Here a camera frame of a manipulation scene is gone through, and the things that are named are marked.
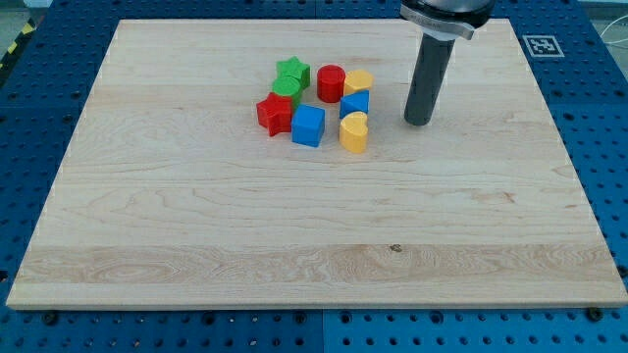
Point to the yellow heart block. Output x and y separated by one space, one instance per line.
354 131

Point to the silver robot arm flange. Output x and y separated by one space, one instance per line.
447 20

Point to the blue cube block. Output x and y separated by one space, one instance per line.
308 125

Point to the red star block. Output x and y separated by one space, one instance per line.
274 113

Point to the blue triangle block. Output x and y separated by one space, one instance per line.
355 102

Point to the green cylinder block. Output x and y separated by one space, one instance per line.
288 86

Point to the red cylinder block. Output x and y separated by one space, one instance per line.
330 83

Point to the yellow hexagon block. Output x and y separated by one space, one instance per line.
356 81

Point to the green star block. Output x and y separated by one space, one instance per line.
296 69

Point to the light wooden board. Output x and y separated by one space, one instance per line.
171 196

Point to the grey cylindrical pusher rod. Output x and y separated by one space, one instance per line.
427 79

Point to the white fiducial marker tag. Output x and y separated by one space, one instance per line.
543 46

